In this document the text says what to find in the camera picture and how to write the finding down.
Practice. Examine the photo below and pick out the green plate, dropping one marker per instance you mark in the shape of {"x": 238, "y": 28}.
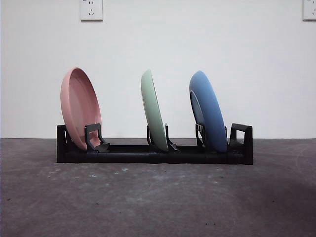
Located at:
{"x": 153, "y": 111}

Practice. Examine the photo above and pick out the blue plate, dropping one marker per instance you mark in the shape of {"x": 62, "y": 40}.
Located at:
{"x": 209, "y": 106}

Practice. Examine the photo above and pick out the pink plate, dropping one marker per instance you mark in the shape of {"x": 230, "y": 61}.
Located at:
{"x": 79, "y": 106}

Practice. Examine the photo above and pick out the black plate rack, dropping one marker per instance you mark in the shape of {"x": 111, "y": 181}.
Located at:
{"x": 128, "y": 156}

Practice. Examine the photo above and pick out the white wall socket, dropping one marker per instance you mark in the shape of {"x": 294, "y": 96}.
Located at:
{"x": 309, "y": 10}
{"x": 91, "y": 11}

